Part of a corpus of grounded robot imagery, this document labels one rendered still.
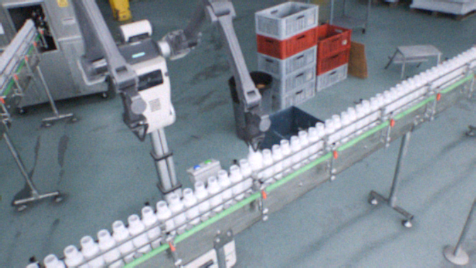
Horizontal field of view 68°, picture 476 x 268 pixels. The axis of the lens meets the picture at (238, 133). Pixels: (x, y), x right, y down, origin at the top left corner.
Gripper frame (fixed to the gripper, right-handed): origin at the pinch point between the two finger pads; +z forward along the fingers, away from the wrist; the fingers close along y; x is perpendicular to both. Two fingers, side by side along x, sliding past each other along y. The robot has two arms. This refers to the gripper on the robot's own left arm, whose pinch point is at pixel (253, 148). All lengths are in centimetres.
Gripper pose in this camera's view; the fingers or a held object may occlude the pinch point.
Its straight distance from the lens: 159.7
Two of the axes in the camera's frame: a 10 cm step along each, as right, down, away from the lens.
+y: -5.7, -4.1, 7.1
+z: 0.7, 8.4, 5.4
